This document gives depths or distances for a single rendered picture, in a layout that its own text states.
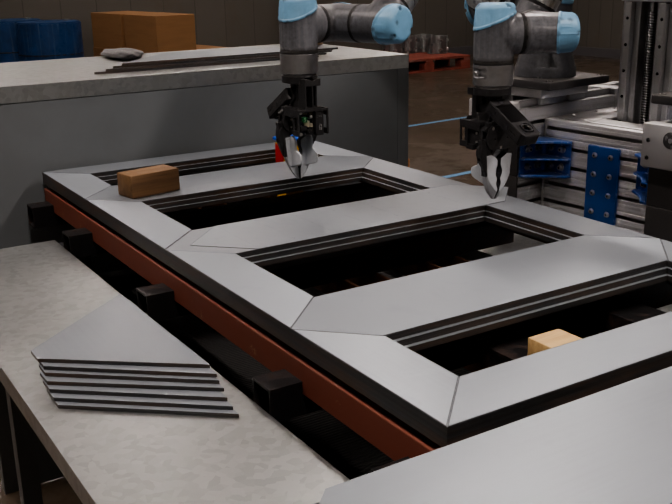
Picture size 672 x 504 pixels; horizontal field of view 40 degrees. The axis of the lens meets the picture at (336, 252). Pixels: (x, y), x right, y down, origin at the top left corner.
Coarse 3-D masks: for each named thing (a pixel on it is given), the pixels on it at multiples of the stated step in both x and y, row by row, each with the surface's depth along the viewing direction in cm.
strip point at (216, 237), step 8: (208, 232) 172; (216, 232) 172; (224, 232) 172; (200, 240) 167; (208, 240) 167; (216, 240) 167; (224, 240) 167; (232, 240) 166; (240, 240) 166; (248, 248) 162; (256, 248) 162
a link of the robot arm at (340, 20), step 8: (328, 8) 185; (336, 8) 185; (344, 8) 184; (328, 16) 184; (336, 16) 184; (344, 16) 183; (328, 24) 184; (336, 24) 185; (344, 24) 183; (328, 32) 185; (336, 32) 186; (344, 32) 184; (328, 40) 188; (336, 40) 188; (344, 40) 187; (352, 40) 185
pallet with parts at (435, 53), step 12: (420, 36) 1216; (432, 36) 1196; (444, 36) 1193; (384, 48) 1206; (396, 48) 1192; (408, 48) 1204; (420, 48) 1218; (432, 48) 1198; (444, 48) 1197; (420, 60) 1137; (432, 60) 1147; (444, 60) 1209; (456, 60) 1180; (468, 60) 1180; (420, 72) 1141
